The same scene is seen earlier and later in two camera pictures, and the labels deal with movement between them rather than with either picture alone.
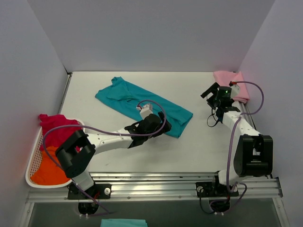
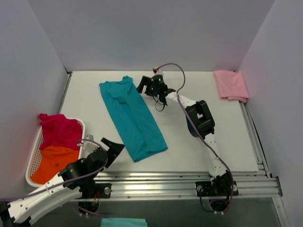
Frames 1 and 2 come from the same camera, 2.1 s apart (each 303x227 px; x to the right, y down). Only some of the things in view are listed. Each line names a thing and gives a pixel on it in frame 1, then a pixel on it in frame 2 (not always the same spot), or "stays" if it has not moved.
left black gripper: [163, 123] to [108, 151]
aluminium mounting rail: [161, 186] stays
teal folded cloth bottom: [123, 222] stays
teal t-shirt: [124, 96] to [132, 118]
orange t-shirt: [49, 172] stays
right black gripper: [210, 93] to [149, 85]
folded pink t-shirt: [223, 78] stays
